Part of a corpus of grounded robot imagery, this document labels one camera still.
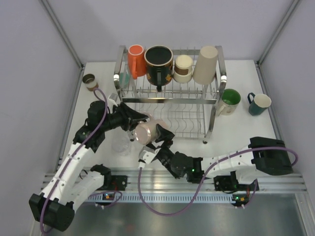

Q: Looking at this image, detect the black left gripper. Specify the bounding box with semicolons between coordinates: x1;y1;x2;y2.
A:
100;101;149;132

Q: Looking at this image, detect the pink translucent tumbler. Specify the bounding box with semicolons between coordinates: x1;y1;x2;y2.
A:
134;112;169;145

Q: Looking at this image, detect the steel two-tier dish rack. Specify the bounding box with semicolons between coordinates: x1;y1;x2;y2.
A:
114;45;227;143

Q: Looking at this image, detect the clear glass cup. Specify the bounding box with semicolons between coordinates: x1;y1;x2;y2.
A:
111;133;131;156

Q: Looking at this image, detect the black mug with orange print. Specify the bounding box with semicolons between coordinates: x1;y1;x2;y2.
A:
144;45;173;92

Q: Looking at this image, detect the steel cup cream brown sleeve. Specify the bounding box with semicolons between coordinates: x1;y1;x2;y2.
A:
173;55;193;84

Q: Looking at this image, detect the beige paper cup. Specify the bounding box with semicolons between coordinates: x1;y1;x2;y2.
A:
192;46;218;85

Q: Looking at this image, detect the dark teal mug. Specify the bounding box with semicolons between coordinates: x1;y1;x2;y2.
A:
247;92;272;116

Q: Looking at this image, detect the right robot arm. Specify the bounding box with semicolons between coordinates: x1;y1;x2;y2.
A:
155;125;293;190

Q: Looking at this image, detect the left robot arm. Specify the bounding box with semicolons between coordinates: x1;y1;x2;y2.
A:
29;101;149;232

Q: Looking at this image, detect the teal cup behind rack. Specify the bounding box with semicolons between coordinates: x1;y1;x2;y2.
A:
119;73;130;88

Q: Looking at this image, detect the cream mug green inside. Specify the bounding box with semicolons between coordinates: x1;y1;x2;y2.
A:
216;88;241;117

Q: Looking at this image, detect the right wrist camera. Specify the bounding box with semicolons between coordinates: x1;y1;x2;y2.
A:
138;146;159;169

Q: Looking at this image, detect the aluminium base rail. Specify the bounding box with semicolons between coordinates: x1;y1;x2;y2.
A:
40;167;308;193

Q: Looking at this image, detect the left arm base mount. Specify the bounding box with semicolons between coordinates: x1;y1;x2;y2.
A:
105;175;128;191

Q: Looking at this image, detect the perforated cable duct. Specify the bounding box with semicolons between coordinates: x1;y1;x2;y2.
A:
85;193;236;204

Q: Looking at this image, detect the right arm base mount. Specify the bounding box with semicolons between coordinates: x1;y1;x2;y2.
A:
214;175;251;194

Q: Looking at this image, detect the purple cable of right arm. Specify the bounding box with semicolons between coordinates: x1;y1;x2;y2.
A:
137;147;299;216

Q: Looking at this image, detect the aluminium frame post left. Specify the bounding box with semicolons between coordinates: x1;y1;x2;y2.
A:
39;0;84;69

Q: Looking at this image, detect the aluminium frame post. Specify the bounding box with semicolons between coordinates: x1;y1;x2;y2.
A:
256;0;302;68
39;0;84;69

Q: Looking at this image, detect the aluminium frame post right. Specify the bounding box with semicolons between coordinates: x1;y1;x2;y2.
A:
256;0;302;68

